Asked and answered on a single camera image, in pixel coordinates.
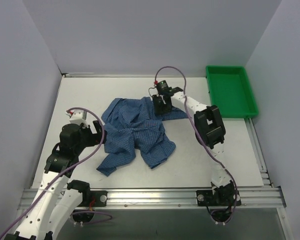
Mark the blue checkered long sleeve shirt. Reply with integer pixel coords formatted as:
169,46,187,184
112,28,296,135
97,97,187,176

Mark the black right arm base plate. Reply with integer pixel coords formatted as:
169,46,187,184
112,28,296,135
196,190,235,207

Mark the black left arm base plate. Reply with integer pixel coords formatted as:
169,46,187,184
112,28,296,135
79,190,108,208

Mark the aluminium front frame rail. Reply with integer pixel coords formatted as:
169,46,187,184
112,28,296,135
17,186,287,211

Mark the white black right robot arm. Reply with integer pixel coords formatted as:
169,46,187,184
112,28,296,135
151,80,241,208

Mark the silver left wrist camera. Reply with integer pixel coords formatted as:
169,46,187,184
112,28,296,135
65,109,88,127

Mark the green plastic bin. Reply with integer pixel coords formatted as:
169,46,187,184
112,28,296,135
205,65,259,119

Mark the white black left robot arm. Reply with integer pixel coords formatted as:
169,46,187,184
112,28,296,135
2,119,106,240

